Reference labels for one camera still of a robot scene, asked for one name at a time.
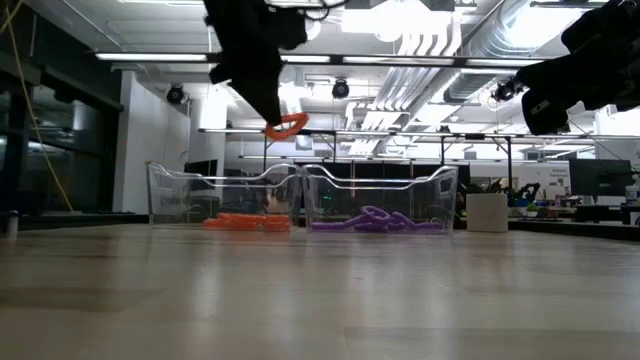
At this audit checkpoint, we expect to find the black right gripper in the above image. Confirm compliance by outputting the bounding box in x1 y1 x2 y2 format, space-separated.
514 0 640 136

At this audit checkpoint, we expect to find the black ceiling camera cluster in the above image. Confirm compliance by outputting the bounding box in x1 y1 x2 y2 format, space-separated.
492 74 526 104

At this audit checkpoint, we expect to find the overhead light bar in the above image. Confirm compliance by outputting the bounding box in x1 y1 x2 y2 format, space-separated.
94 51 566 70

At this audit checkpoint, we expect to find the black computer monitor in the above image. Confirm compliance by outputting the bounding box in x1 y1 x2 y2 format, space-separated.
183 158 220 192
568 158 634 197

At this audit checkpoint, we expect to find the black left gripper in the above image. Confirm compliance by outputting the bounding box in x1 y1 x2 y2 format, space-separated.
203 0 309 125

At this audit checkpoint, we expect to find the silver ventilation duct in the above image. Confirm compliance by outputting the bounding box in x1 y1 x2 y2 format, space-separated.
442 0 566 104

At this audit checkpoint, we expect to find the black frame workbench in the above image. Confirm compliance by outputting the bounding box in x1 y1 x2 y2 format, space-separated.
198 127 516 201

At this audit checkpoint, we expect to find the clear plastic bin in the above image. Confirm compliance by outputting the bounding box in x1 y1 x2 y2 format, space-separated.
301 163 460 235
146 160 304 232

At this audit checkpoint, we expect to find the yellow power cable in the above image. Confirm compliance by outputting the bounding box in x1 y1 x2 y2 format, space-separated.
0 0 75 212

